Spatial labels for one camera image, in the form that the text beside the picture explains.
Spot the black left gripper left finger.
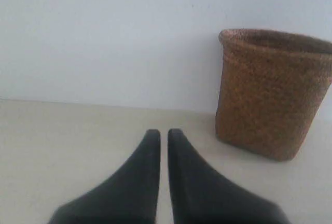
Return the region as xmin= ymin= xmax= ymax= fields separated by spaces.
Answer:
xmin=49 ymin=129 xmax=161 ymax=223

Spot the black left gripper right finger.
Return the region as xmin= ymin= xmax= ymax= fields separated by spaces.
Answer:
xmin=168 ymin=129 xmax=290 ymax=223

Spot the brown woven straw basket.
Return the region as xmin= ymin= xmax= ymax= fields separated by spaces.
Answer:
xmin=215 ymin=29 xmax=331 ymax=161

